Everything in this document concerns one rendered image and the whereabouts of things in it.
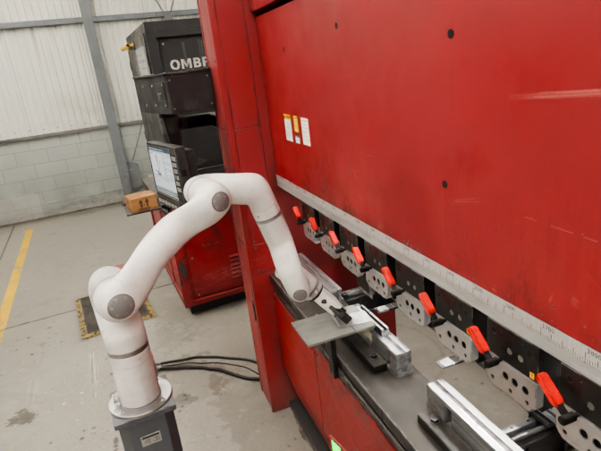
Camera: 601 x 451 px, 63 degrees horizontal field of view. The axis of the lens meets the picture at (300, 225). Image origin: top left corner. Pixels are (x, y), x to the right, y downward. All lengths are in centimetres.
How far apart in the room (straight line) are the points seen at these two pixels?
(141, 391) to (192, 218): 54
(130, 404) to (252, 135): 137
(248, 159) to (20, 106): 641
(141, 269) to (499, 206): 94
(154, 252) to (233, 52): 124
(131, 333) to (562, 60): 124
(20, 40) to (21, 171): 191
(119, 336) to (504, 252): 105
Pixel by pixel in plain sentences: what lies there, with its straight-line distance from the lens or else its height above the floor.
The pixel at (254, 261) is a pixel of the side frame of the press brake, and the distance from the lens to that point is 259.
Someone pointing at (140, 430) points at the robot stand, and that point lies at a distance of 165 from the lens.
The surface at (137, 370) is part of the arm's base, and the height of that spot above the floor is 114.
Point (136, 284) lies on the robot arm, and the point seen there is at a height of 141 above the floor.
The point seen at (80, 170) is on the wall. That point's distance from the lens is 865.
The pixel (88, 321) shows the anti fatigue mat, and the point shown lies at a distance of 467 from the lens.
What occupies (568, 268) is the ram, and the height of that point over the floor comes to 154.
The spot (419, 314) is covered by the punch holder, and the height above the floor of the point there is 121.
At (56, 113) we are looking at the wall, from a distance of 855.
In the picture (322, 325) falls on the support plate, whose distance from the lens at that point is 185.
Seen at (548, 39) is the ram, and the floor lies 192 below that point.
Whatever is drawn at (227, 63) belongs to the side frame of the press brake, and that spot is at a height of 196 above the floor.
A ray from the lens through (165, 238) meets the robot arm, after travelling 145.
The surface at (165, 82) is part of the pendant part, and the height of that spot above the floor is 190.
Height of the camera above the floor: 194
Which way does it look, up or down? 19 degrees down
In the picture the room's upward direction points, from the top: 7 degrees counter-clockwise
